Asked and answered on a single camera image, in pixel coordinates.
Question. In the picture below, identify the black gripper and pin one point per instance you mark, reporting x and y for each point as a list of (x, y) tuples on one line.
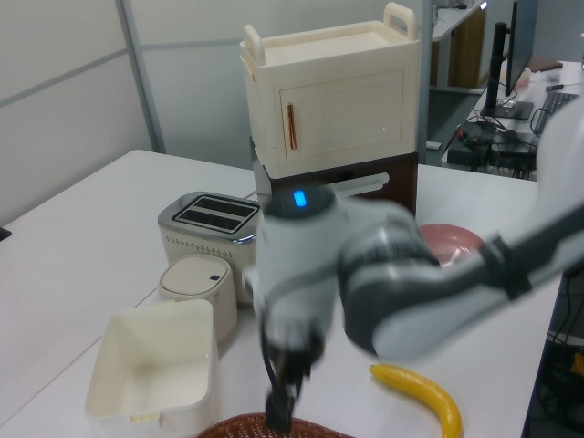
[(292, 356)]

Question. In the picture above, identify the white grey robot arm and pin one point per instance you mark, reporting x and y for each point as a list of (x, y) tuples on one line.
[(388, 283)]

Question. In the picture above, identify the brown wicker basket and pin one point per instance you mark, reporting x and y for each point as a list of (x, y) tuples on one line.
[(237, 429)]

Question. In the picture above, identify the cream square plastic container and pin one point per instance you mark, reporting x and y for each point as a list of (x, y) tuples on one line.
[(150, 365)]

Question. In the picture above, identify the yellow toy banana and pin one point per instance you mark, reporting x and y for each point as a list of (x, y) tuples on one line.
[(424, 385)]

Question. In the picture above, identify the small white lidded bin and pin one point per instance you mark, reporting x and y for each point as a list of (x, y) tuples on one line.
[(196, 283)]

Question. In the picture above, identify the chrome cream toaster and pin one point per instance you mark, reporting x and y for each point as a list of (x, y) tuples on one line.
[(201, 237)]

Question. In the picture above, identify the pink round plate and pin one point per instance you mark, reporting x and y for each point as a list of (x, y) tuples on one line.
[(451, 239)]

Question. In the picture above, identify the cream toy cabinet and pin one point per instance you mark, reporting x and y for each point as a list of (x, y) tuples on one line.
[(337, 105)]

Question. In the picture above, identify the black flat object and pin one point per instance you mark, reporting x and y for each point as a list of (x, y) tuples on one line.
[(3, 234)]

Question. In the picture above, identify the black power strip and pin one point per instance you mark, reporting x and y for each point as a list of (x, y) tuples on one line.
[(476, 134)]

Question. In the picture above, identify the wooden shelf unit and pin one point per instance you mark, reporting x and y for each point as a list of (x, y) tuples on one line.
[(463, 55)]

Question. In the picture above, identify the black computer monitor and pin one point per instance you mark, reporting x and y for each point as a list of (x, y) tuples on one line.
[(497, 68), (518, 50)]

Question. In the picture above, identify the black keyboard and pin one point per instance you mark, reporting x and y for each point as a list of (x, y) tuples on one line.
[(556, 109)]

